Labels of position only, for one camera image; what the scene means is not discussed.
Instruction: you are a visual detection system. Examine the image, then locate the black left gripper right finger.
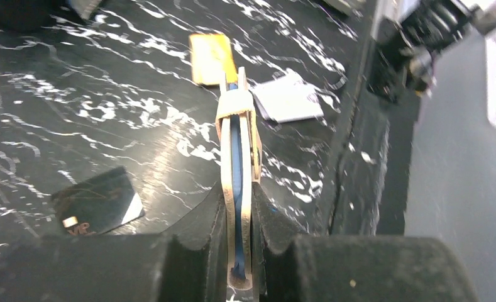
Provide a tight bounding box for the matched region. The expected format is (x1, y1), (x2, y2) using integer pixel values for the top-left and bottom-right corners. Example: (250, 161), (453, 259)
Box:
(251, 184), (478, 301)

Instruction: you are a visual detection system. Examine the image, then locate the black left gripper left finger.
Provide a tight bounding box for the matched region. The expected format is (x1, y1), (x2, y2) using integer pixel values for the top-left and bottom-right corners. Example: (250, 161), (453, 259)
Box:
(0, 184), (227, 301)

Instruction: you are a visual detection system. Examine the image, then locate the black VIP card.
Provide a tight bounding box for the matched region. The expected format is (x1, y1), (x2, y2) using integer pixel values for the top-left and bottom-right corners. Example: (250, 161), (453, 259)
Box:
(50, 166), (145, 236)

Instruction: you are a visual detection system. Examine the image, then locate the beige card holder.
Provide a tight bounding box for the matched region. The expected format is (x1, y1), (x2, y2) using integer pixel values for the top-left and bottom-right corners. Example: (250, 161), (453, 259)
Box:
(215, 67), (262, 290)

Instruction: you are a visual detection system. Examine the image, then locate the white card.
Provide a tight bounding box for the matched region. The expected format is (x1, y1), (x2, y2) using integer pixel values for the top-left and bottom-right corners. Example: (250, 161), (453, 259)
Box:
(251, 70), (324, 123)

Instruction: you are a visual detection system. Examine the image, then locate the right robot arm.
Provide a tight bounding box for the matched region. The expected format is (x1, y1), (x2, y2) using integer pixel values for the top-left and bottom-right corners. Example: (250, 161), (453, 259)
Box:
(367, 1), (496, 103)

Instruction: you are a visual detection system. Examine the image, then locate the orange card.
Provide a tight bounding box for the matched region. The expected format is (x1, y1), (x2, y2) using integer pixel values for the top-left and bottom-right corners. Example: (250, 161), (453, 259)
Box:
(189, 33), (238, 86)

